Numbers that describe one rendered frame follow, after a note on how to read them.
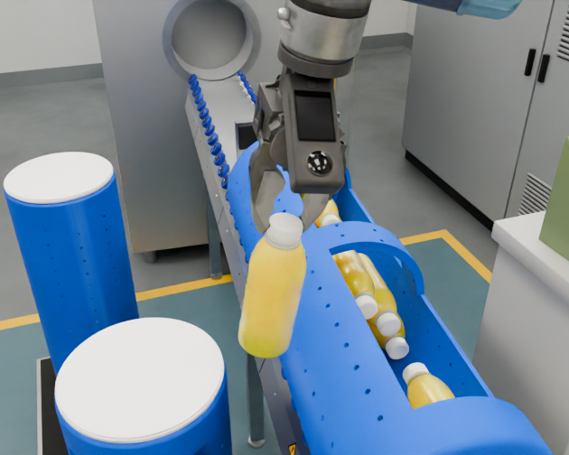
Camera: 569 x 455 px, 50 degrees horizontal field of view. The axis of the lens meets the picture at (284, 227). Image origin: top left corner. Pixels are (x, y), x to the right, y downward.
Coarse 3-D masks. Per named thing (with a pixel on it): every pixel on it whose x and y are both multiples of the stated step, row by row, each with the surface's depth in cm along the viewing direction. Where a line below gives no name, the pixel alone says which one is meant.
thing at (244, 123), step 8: (240, 120) 182; (248, 120) 182; (240, 128) 179; (248, 128) 180; (240, 136) 181; (248, 136) 181; (256, 136) 182; (240, 144) 182; (248, 144) 183; (240, 152) 185
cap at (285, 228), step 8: (272, 216) 68; (280, 216) 68; (288, 216) 68; (272, 224) 66; (280, 224) 67; (288, 224) 67; (296, 224) 67; (272, 232) 66; (280, 232) 66; (288, 232) 66; (296, 232) 66; (272, 240) 67; (280, 240) 66; (288, 240) 66; (296, 240) 67
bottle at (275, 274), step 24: (264, 240) 68; (264, 264) 67; (288, 264) 67; (264, 288) 68; (288, 288) 68; (264, 312) 70; (288, 312) 71; (240, 336) 75; (264, 336) 72; (288, 336) 74
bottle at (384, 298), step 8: (360, 256) 116; (368, 264) 114; (368, 272) 112; (376, 272) 113; (376, 280) 110; (376, 288) 108; (384, 288) 108; (376, 296) 106; (384, 296) 106; (392, 296) 108; (384, 304) 105; (392, 304) 106; (384, 312) 105; (392, 312) 105; (368, 320) 107; (376, 320) 105
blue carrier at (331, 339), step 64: (320, 256) 99; (384, 256) 125; (320, 320) 89; (320, 384) 83; (384, 384) 76; (448, 384) 100; (320, 448) 79; (384, 448) 70; (448, 448) 67; (512, 448) 69
